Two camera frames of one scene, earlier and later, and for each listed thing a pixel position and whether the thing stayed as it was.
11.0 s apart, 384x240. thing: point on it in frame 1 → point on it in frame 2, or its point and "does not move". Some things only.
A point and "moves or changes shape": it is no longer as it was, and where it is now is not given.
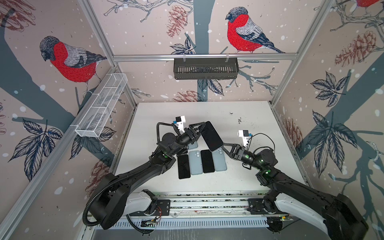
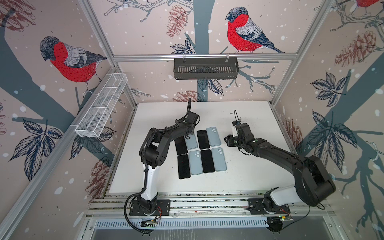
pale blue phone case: [193, 146] does not move
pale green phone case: [195, 163] does not move
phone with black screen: [183, 166] does not move
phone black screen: [207, 163] does not move
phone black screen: [211, 137] moves or changes shape
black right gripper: [239, 153] → [229, 141]
